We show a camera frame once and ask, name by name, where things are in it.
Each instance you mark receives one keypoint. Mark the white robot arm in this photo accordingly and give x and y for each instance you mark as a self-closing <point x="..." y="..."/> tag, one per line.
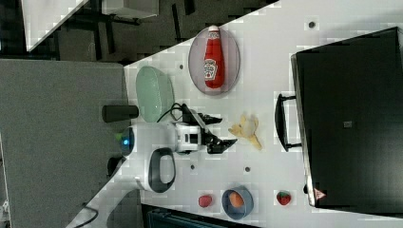
<point x="149" y="164"/>

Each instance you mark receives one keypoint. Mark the pink red toy strawberry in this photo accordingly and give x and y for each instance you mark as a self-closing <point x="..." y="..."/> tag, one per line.
<point x="205" y="201"/>

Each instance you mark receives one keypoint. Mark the grey round plate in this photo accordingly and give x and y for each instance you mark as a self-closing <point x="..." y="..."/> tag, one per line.
<point x="231" y="60"/>

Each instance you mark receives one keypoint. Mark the black toaster oven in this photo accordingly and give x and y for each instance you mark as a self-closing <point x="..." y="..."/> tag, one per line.
<point x="349" y="111"/>

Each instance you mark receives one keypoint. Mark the red ketchup bottle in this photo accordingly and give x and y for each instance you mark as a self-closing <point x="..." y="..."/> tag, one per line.
<point x="213" y="67"/>

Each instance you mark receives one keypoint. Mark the black cylinder post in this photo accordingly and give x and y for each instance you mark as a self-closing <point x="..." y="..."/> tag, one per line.
<point x="115" y="113"/>

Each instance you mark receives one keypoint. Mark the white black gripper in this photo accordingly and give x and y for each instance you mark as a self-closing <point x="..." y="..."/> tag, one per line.
<point x="190" y="138"/>

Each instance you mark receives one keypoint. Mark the green perforated colander basket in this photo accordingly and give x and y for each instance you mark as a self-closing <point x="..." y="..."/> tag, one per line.
<point x="154" y="92"/>

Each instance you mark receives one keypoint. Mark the peeled toy banana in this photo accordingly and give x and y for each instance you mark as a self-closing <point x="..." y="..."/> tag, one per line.
<point x="246" y="129"/>

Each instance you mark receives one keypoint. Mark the blue bowl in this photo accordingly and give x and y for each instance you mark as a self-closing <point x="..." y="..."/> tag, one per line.
<point x="233" y="212"/>

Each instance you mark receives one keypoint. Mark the orange toy egg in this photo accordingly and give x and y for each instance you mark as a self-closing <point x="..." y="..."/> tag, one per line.
<point x="236" y="199"/>

